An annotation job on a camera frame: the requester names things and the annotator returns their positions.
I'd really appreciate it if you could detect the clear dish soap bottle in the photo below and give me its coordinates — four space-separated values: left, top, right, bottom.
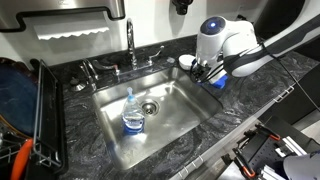
121 87 146 136

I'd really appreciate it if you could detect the black wall plug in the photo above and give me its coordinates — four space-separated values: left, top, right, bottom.
236 13 250 22

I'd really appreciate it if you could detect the metal sink drain strainer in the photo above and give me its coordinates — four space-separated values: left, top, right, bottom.
140 99 161 117

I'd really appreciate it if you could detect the chrome side sprayer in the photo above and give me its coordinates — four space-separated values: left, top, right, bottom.
79 58 100 92

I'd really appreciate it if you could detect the black wall soap dispenser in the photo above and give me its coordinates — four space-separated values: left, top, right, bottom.
171 0 194 16

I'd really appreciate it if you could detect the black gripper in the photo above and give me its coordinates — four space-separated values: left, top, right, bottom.
191 59 215 84

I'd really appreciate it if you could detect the orange utensil handle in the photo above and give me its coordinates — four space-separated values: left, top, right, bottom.
9 138 34 180

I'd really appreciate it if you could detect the white paper towel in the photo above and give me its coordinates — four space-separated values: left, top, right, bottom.
33 23 110 41

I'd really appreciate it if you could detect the white bowl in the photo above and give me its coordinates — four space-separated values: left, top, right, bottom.
178 54 198 71

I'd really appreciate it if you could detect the stainless steel sink basin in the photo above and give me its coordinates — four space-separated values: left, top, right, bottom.
92 66 224 171

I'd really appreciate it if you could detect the steel paper towel dispenser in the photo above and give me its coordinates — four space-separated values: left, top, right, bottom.
0 0 126 34

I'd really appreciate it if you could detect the chrome faucet lever handle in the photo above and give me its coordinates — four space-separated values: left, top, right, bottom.
147 45 165 67
92 59 120 76

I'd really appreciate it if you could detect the black wire dish rack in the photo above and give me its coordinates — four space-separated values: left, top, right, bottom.
0 59 69 175

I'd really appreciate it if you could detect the chrome gooseneck faucet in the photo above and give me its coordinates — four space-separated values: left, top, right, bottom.
125 18 139 71

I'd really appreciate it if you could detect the silver cabinet handle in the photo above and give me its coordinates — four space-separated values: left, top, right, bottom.
177 155 204 179
273 85 296 104

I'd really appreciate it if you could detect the black perforated plate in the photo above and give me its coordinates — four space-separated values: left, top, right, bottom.
240 131 287 173

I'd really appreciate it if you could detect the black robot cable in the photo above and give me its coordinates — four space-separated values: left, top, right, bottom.
263 43 320 113

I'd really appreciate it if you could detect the round metal sink stopper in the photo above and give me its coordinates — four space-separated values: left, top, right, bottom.
68 77 87 93

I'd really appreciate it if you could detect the black orange clamp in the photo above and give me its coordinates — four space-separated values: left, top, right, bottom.
232 147 257 179
254 123 282 142

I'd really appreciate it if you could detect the dark blue plate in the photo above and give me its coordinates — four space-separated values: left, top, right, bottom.
0 57 38 138

